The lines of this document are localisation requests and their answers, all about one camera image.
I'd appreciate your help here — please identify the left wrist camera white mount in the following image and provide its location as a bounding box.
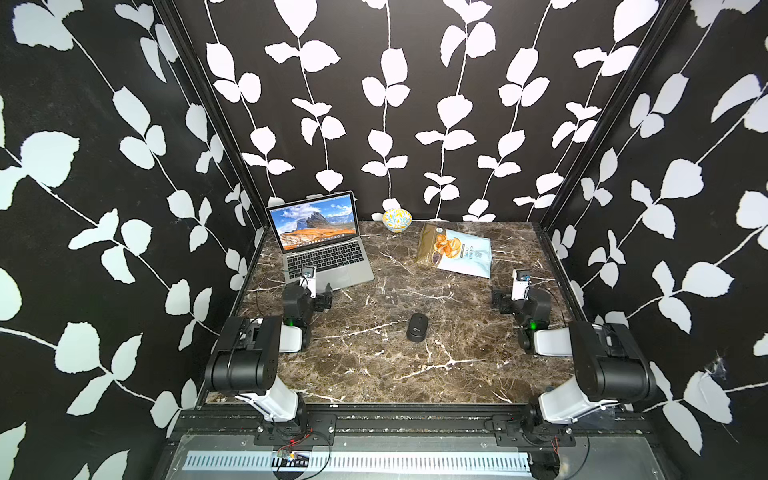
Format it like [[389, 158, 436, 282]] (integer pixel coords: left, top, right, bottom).
[[299, 266, 317, 298]]

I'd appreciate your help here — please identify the light blue chips bag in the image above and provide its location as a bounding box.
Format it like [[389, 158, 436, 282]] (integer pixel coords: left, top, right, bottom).
[[415, 224, 492, 279]]

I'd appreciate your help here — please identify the yellow blue patterned bowl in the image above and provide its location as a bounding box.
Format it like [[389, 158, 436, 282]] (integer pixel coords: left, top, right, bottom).
[[382, 208, 413, 233]]

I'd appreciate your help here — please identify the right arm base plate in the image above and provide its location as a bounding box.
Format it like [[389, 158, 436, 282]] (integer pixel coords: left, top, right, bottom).
[[484, 415, 576, 451]]

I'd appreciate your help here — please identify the silver laptop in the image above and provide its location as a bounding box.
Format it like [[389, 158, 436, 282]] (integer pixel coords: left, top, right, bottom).
[[266, 191, 374, 291]]

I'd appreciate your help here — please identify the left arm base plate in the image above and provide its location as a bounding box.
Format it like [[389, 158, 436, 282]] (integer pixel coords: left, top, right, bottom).
[[253, 413, 337, 449]]

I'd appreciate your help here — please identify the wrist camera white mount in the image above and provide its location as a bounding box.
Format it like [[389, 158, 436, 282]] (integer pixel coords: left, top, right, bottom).
[[299, 266, 317, 298], [511, 269, 531, 301]]

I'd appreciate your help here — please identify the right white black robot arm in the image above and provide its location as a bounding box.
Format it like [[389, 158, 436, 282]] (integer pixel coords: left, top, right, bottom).
[[491, 289, 656, 433]]

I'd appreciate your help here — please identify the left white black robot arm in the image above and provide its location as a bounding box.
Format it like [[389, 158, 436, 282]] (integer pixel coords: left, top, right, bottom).
[[204, 281, 333, 430]]

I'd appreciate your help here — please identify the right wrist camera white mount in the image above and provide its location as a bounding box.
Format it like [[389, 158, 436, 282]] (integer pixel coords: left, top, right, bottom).
[[511, 269, 531, 301]]

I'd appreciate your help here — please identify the black wireless mouse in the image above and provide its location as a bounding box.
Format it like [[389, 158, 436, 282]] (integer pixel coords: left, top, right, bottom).
[[406, 313, 429, 343]]

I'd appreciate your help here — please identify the small circuit board with wires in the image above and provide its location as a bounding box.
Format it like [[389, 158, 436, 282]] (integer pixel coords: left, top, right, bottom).
[[274, 453, 311, 471]]

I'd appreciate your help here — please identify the perforated metal rail strip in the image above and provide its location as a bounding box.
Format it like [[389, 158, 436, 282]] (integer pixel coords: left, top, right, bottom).
[[181, 451, 532, 477]]

